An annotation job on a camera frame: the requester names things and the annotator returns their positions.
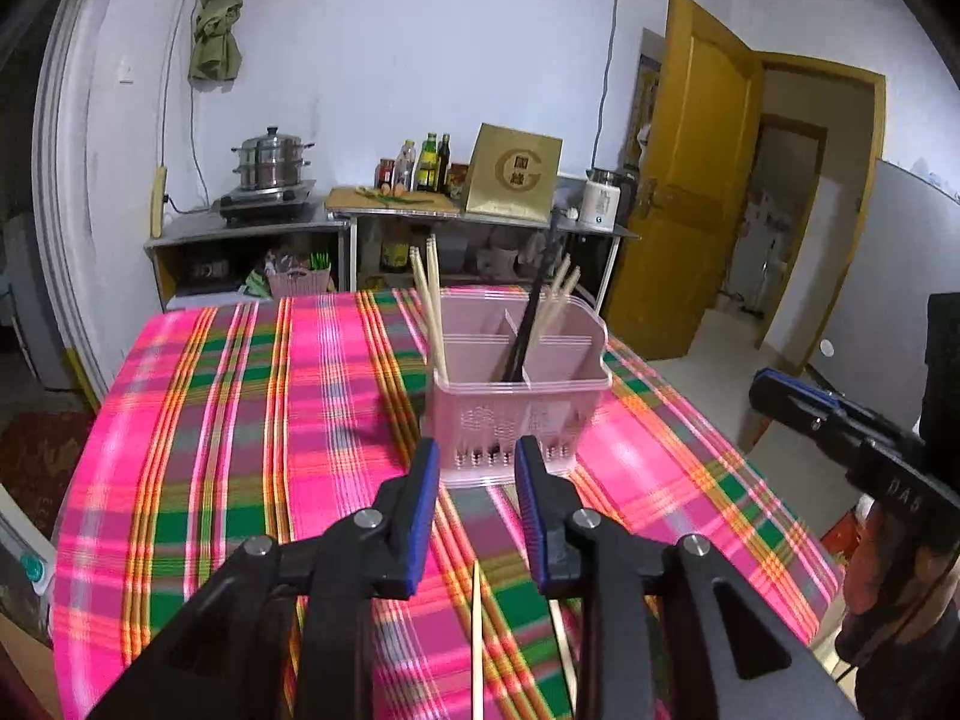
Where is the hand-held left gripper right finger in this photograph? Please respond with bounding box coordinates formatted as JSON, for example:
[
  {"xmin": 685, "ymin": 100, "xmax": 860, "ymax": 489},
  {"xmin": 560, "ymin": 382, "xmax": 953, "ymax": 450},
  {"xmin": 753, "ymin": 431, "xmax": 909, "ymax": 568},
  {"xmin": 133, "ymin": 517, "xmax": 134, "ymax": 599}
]
[{"xmin": 514, "ymin": 435, "xmax": 863, "ymax": 720}]

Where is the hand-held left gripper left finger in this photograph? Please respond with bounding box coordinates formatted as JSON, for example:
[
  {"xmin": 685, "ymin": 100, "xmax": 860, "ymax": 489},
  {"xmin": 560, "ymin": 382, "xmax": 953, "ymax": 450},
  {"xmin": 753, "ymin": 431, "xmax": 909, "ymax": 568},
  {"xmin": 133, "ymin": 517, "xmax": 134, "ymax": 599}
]
[{"xmin": 88, "ymin": 436, "xmax": 442, "ymax": 720}]

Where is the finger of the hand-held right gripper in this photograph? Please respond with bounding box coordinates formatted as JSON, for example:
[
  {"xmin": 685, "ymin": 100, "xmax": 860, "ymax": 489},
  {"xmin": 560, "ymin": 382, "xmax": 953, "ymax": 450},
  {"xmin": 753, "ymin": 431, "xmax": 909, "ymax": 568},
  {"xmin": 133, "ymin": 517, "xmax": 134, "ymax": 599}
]
[
  {"xmin": 750, "ymin": 371, "xmax": 863, "ymax": 470},
  {"xmin": 772, "ymin": 369, "xmax": 916, "ymax": 436}
]

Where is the pink plastic utensil basket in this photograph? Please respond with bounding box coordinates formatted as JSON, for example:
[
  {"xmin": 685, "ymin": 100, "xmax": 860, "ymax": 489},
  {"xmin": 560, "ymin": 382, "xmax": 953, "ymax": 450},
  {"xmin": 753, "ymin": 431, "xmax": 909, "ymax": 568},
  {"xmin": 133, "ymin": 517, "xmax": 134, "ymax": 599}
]
[{"xmin": 418, "ymin": 286, "xmax": 612, "ymax": 487}]

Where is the black chopstick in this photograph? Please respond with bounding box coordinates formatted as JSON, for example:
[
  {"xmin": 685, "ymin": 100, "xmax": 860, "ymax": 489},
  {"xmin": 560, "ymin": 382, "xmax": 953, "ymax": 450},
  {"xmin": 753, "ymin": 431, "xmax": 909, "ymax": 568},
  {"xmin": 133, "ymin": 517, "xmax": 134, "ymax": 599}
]
[
  {"xmin": 501, "ymin": 219, "xmax": 557, "ymax": 383},
  {"xmin": 510, "ymin": 240, "xmax": 560, "ymax": 383}
]

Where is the person's right hand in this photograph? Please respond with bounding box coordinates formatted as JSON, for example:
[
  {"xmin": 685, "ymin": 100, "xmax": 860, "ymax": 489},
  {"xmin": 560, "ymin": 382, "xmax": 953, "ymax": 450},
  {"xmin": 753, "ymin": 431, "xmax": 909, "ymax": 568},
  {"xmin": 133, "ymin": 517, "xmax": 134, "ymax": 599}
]
[{"xmin": 836, "ymin": 499, "xmax": 938, "ymax": 661}]

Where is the white panel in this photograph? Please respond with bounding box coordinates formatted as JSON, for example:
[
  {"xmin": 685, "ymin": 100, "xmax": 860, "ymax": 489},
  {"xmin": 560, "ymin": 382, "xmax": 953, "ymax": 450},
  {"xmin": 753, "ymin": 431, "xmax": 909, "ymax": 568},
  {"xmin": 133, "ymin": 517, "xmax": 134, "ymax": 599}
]
[{"xmin": 806, "ymin": 157, "xmax": 960, "ymax": 425}]

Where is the pink plaid tablecloth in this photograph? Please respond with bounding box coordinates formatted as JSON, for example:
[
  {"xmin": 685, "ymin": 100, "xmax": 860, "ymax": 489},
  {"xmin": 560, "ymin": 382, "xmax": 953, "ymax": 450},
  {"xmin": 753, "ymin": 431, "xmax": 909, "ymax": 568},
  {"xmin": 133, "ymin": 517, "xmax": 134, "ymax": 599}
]
[{"xmin": 49, "ymin": 286, "xmax": 845, "ymax": 720}]

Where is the yellow wooden door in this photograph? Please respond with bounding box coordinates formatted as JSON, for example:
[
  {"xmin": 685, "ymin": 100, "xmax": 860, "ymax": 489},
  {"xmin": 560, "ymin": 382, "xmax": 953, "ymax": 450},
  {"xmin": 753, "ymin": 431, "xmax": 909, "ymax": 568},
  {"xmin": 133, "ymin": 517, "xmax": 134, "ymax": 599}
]
[{"xmin": 604, "ymin": 0, "xmax": 766, "ymax": 362}]

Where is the small pink woven basket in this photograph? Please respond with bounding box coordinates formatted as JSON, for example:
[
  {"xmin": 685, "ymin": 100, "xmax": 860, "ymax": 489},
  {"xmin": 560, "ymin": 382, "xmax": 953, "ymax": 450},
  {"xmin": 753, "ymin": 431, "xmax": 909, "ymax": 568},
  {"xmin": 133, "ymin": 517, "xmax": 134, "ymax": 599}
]
[{"xmin": 265, "ymin": 264, "xmax": 334, "ymax": 300}]

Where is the steel shelf table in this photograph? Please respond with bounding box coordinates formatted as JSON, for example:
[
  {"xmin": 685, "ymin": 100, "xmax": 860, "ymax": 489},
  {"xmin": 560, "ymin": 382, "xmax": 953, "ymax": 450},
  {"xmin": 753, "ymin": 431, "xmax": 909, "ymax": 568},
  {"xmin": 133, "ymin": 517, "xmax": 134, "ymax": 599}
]
[{"xmin": 324, "ymin": 186, "xmax": 643, "ymax": 308}]

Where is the white electric kettle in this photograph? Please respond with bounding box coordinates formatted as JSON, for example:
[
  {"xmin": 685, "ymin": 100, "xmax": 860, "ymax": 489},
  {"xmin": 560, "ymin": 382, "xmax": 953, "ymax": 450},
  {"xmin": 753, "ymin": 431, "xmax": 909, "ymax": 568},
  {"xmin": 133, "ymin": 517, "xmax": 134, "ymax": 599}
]
[{"xmin": 583, "ymin": 167, "xmax": 628, "ymax": 233}]

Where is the wooden cutting board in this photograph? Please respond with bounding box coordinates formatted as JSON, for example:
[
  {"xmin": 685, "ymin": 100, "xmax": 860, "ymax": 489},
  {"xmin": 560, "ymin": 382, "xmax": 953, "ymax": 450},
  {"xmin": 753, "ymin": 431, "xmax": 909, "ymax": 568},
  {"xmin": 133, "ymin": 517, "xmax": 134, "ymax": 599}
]
[{"xmin": 325, "ymin": 185, "xmax": 467, "ymax": 215}]

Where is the brown cardboard box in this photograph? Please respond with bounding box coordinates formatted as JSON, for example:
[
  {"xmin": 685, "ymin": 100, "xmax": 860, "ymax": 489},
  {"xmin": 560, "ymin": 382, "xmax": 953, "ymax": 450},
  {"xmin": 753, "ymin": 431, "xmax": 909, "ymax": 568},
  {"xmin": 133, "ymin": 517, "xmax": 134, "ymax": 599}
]
[{"xmin": 459, "ymin": 122, "xmax": 564, "ymax": 223}]

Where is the green glass bottle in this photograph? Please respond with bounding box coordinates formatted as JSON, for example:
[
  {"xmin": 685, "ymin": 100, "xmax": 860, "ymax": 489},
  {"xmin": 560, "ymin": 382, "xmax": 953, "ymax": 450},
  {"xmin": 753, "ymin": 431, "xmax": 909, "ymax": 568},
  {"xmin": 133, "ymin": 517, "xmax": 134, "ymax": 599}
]
[{"xmin": 416, "ymin": 133, "xmax": 440, "ymax": 193}]

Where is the black cooktop stove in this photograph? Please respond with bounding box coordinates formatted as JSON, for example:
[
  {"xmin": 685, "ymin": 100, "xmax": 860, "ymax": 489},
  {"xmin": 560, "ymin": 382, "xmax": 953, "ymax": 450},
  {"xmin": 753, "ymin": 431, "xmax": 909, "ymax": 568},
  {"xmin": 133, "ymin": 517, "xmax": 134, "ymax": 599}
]
[{"xmin": 212, "ymin": 180, "xmax": 318, "ymax": 227}]

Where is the steel counter table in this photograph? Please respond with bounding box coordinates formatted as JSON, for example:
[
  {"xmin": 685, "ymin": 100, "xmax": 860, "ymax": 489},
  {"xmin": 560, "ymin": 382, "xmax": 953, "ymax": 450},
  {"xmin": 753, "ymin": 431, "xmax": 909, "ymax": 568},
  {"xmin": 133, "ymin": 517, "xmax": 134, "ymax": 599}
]
[{"xmin": 145, "ymin": 211, "xmax": 353, "ymax": 314}]

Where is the steel steamer pot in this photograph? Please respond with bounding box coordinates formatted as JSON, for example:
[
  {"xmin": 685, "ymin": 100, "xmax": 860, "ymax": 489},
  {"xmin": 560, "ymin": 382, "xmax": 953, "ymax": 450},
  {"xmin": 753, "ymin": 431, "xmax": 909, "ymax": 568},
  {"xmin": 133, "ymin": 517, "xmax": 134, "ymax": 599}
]
[{"xmin": 231, "ymin": 127, "xmax": 316, "ymax": 192}]

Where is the green hanging cloth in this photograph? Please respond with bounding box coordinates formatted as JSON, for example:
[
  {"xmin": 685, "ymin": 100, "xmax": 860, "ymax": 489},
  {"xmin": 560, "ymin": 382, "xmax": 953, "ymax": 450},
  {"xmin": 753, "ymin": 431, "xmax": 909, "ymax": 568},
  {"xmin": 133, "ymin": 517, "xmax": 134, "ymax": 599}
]
[{"xmin": 187, "ymin": 0, "xmax": 249, "ymax": 83}]

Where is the yellow door frame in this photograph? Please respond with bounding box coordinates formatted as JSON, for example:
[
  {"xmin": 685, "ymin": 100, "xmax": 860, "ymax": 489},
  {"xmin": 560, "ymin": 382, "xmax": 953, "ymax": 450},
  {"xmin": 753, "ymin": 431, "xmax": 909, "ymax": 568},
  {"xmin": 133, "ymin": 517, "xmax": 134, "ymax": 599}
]
[{"xmin": 754, "ymin": 51, "xmax": 888, "ymax": 353}]

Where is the grey wall cable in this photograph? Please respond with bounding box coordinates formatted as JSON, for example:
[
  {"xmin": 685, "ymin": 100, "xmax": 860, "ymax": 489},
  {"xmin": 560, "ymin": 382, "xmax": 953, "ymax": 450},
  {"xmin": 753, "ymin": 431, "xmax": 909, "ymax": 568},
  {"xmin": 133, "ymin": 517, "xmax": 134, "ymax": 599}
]
[{"xmin": 595, "ymin": 0, "xmax": 625, "ymax": 175}]

